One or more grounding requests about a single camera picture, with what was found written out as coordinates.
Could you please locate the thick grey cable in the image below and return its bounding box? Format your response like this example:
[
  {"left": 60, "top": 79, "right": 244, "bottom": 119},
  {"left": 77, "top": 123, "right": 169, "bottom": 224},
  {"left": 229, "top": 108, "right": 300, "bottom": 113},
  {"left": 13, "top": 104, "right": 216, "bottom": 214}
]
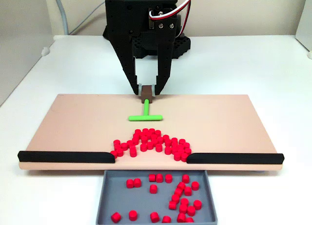
[{"left": 52, "top": 0, "right": 70, "bottom": 36}]

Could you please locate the red black white servo cable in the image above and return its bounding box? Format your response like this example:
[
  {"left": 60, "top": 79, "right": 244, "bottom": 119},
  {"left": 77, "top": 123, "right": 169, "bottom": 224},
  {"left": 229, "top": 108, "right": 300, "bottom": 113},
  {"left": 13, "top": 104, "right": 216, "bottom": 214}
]
[{"left": 148, "top": 0, "right": 197, "bottom": 38}]

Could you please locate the grey shallow tray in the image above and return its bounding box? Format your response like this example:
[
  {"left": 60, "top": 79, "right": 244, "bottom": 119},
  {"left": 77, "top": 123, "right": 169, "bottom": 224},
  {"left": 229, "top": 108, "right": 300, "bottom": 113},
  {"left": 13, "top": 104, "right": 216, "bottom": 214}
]
[{"left": 95, "top": 169, "right": 219, "bottom": 225}]

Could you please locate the beige flat board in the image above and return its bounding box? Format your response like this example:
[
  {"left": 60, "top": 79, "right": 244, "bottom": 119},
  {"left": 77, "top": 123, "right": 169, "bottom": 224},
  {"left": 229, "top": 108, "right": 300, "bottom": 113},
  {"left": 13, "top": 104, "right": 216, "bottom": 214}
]
[{"left": 17, "top": 93, "right": 285, "bottom": 172}]

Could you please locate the green T pusher brown handle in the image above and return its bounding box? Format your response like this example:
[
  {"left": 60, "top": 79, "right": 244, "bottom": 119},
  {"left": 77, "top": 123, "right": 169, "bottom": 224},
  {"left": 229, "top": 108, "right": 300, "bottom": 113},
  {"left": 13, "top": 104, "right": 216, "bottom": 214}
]
[{"left": 128, "top": 85, "right": 163, "bottom": 123}]

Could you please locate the thin grey cable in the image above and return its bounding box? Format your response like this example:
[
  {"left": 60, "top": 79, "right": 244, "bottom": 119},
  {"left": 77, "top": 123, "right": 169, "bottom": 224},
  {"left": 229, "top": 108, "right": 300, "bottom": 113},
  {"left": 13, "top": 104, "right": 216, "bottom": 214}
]
[{"left": 69, "top": 1, "right": 107, "bottom": 36}]

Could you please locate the black barrier strip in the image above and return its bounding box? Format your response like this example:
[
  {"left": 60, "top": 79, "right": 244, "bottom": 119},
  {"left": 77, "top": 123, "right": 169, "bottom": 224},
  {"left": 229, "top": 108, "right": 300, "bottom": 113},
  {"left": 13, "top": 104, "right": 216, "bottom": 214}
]
[
  {"left": 17, "top": 150, "right": 116, "bottom": 164},
  {"left": 186, "top": 152, "right": 285, "bottom": 165}
]

